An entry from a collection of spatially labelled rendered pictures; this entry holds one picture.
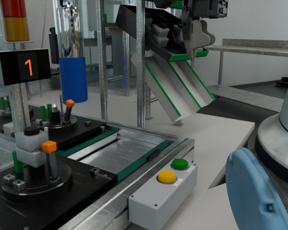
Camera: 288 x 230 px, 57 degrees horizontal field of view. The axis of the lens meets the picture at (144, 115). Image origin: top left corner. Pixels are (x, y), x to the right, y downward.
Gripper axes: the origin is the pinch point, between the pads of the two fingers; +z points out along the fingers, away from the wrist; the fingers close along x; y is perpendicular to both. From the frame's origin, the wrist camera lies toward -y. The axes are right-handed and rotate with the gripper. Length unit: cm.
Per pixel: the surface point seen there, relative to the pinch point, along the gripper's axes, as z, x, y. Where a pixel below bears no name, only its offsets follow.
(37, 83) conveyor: 30, 55, -137
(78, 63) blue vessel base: 13, 52, -93
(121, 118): 37, 40, -52
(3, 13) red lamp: -9.0, -26.5, -31.6
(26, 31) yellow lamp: -5.4, -23.2, -29.3
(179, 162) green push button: 25.4, -7.1, 1.7
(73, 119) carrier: 23.7, -1.2, -41.2
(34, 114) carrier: 26, 0, -64
